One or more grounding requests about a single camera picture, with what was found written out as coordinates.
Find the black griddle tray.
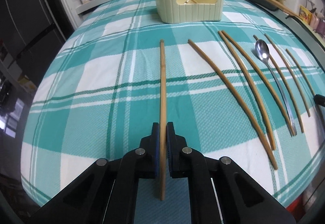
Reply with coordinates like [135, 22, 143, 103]
[249, 0, 279, 11]

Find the yellow snack box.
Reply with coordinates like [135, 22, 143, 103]
[299, 5, 312, 24]

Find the black refrigerator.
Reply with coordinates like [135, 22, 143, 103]
[1, 0, 74, 85]

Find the wooden chopstick eight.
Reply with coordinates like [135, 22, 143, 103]
[285, 49, 316, 97]

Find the teal plaid tablecloth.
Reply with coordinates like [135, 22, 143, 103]
[20, 0, 325, 224]

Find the wooden chopstick three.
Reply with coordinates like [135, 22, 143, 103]
[218, 30, 277, 151]

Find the wooden chopstick two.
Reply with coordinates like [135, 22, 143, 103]
[188, 40, 278, 170]

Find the wooden cutting board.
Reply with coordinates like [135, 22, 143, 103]
[267, 0, 301, 20]

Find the wooden chopstick seven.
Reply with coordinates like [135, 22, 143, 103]
[264, 33, 311, 117]

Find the wooden chopstick five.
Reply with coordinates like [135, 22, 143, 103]
[253, 35, 297, 135]

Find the wooden chopstick four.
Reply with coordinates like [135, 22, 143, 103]
[221, 30, 295, 137]

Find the wooden chopstick one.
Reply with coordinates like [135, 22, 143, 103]
[159, 39, 167, 201]

